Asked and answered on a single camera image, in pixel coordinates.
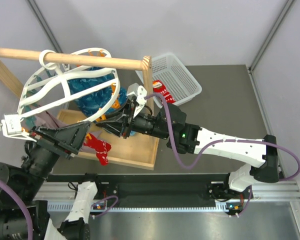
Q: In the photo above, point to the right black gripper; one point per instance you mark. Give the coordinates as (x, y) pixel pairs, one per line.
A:
(126, 121)

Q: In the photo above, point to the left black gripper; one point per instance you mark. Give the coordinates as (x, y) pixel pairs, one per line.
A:
(64, 141)

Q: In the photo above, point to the red christmas sock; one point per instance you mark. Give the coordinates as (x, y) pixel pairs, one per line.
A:
(159, 87)
(100, 147)

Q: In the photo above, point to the white round clip hanger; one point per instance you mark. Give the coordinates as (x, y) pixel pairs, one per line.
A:
(33, 92)

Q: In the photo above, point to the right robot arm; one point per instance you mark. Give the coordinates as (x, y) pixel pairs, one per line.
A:
(260, 157)

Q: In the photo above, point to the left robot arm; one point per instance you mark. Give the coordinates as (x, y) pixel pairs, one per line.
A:
(22, 216)

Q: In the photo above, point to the orange clothes peg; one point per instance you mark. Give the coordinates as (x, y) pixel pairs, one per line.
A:
(116, 104)
(101, 118)

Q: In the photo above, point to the mauve grey cloth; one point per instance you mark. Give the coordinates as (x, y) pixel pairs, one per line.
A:
(47, 120)

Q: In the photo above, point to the blue leaf-pattern cloth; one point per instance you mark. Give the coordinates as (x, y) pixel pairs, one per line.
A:
(91, 103)

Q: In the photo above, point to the teal clothes peg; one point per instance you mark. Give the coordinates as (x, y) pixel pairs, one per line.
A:
(30, 121)

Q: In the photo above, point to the white perforated plastic basket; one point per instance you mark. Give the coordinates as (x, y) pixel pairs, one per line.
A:
(177, 79)

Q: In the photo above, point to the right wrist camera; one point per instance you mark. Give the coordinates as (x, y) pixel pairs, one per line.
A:
(138, 91)

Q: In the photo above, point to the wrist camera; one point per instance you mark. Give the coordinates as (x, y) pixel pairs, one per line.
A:
(11, 127)
(138, 91)

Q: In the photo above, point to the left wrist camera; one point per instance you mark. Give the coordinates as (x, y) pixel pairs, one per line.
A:
(11, 127)

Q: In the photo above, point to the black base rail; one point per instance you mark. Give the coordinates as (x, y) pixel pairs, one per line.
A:
(159, 190)

